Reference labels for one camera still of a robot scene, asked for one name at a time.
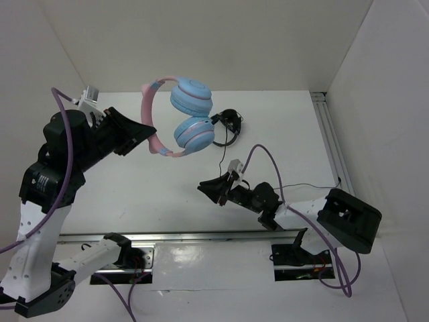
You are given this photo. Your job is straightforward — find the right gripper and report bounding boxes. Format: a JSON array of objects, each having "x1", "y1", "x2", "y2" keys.
[{"x1": 197, "y1": 171, "x2": 263, "y2": 213}]

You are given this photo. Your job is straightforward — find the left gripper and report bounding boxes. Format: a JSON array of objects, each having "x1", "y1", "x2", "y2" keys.
[{"x1": 74, "y1": 105, "x2": 156, "y2": 171}]

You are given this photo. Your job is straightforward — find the pink blue cat-ear headphones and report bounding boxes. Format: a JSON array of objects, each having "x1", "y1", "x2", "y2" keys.
[{"x1": 141, "y1": 76, "x2": 215, "y2": 158}]

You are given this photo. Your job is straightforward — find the thin black headphone cable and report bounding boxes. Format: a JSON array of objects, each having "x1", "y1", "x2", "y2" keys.
[{"x1": 210, "y1": 117, "x2": 343, "y2": 191}]

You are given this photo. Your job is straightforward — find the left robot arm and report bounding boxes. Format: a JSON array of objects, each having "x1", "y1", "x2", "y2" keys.
[{"x1": 1, "y1": 108, "x2": 155, "y2": 318}]

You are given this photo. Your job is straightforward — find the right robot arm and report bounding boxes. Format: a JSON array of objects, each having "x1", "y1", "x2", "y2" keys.
[{"x1": 197, "y1": 171, "x2": 382, "y2": 263}]

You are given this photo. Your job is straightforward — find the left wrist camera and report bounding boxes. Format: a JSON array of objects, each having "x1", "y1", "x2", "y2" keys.
[{"x1": 72, "y1": 85, "x2": 107, "y2": 123}]

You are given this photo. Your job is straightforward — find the front aluminium rail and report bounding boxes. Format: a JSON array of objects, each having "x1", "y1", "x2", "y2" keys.
[{"x1": 56, "y1": 228, "x2": 309, "y2": 244}]

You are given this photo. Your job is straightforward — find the aluminium rail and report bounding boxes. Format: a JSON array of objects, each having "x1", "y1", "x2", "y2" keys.
[
  {"x1": 310, "y1": 92, "x2": 355, "y2": 196},
  {"x1": 56, "y1": 228, "x2": 309, "y2": 244}
]

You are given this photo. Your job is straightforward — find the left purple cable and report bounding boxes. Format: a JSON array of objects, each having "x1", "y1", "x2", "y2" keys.
[{"x1": 0, "y1": 87, "x2": 138, "y2": 321}]

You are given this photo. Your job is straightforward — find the purple cable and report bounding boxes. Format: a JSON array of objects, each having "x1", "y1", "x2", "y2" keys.
[
  {"x1": 241, "y1": 144, "x2": 362, "y2": 299},
  {"x1": 0, "y1": 87, "x2": 138, "y2": 321}
]

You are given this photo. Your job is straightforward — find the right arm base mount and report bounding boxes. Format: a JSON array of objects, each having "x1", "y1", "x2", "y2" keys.
[{"x1": 269, "y1": 244, "x2": 335, "y2": 282}]

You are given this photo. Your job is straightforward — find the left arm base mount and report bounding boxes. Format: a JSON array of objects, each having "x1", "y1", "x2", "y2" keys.
[{"x1": 90, "y1": 244, "x2": 155, "y2": 285}]

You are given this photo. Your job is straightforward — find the right side aluminium rail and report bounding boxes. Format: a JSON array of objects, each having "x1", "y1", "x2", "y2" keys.
[{"x1": 310, "y1": 92, "x2": 355, "y2": 196}]

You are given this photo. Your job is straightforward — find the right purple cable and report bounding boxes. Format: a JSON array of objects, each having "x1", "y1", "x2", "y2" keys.
[{"x1": 241, "y1": 144, "x2": 362, "y2": 299}]

